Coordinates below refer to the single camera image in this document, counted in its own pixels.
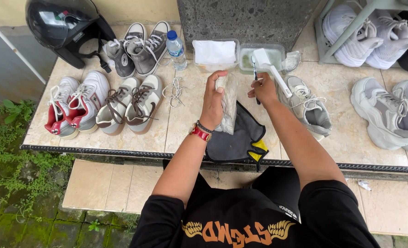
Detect person's right hand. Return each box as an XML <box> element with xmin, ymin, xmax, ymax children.
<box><xmin>247</xmin><ymin>72</ymin><xmax>280</xmax><ymax>108</ymax></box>

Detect person's left hand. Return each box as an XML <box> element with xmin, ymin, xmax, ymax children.
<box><xmin>199</xmin><ymin>70</ymin><xmax>229</xmax><ymax>131</ymax></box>

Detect light grey mesh sneaker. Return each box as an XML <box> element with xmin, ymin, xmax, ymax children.
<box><xmin>276</xmin><ymin>75</ymin><xmax>333</xmax><ymax>142</ymax></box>
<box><xmin>215</xmin><ymin>73</ymin><xmax>238</xmax><ymax>135</ymax></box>

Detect dark handled toothbrush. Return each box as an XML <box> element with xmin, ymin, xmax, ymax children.
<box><xmin>251</xmin><ymin>55</ymin><xmax>261</xmax><ymax>105</ymax></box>

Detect loose white shoelace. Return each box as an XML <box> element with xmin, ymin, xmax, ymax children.
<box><xmin>161</xmin><ymin>77</ymin><xmax>186</xmax><ymax>109</ymax></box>

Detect clear container with soapy water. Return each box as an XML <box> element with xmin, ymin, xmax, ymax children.
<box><xmin>239</xmin><ymin>43</ymin><xmax>286</xmax><ymax>76</ymax></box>

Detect dark grey and yellow cloth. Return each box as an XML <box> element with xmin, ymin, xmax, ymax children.
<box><xmin>204</xmin><ymin>100</ymin><xmax>269</xmax><ymax>172</ymax></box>

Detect clear container with white tissue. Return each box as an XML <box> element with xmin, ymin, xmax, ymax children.
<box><xmin>192</xmin><ymin>38</ymin><xmax>241</xmax><ymax>74</ymax></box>

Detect clear water bottle blue cap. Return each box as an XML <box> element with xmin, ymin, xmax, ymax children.
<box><xmin>166</xmin><ymin>30</ymin><xmax>187</xmax><ymax>71</ymax></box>

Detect cream sneaker brown laces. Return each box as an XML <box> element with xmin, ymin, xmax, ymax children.
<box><xmin>95</xmin><ymin>76</ymin><xmax>141</xmax><ymax>136</ymax></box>
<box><xmin>124</xmin><ymin>74</ymin><xmax>164</xmax><ymax>135</ymax></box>

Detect grey stone pillar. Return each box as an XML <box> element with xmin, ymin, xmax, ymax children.
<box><xmin>176</xmin><ymin>0</ymin><xmax>322</xmax><ymax>53</ymax></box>

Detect grey canvas high-top sneaker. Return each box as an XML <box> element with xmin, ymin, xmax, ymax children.
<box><xmin>104</xmin><ymin>22</ymin><xmax>148</xmax><ymax>79</ymax></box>
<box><xmin>126</xmin><ymin>21</ymin><xmax>171</xmax><ymax>77</ymax></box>

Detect green shoe rack with shoes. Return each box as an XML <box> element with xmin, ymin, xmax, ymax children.
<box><xmin>314</xmin><ymin>0</ymin><xmax>408</xmax><ymax>74</ymax></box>

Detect person's black printed shirt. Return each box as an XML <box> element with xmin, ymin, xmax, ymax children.
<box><xmin>130</xmin><ymin>167</ymin><xmax>381</xmax><ymax>248</ymax></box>

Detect white and red sneaker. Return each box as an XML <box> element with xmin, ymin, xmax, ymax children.
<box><xmin>44</xmin><ymin>76</ymin><xmax>81</xmax><ymax>140</ymax></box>
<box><xmin>65</xmin><ymin>70</ymin><xmax>111</xmax><ymax>134</ymax></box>

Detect black motorcycle helmet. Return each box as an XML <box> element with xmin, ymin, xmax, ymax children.
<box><xmin>25</xmin><ymin>0</ymin><xmax>117</xmax><ymax>74</ymax></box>

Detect white slanted pole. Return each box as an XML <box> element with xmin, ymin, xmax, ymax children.
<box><xmin>0</xmin><ymin>12</ymin><xmax>47</xmax><ymax>85</ymax></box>

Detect green weeds patch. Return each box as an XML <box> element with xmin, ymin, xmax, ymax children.
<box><xmin>0</xmin><ymin>99</ymin><xmax>76</xmax><ymax>217</ymax></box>

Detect white long-handled scrub brush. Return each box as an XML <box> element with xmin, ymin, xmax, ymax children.
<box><xmin>252</xmin><ymin>48</ymin><xmax>293</xmax><ymax>99</ymax></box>

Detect dark bead bracelet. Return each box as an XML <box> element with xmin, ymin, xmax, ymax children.
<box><xmin>195</xmin><ymin>120</ymin><xmax>215</xmax><ymax>134</ymax></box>

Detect red strap wristwatch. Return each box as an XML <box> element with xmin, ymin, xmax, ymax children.
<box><xmin>188</xmin><ymin>123</ymin><xmax>212</xmax><ymax>143</ymax></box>

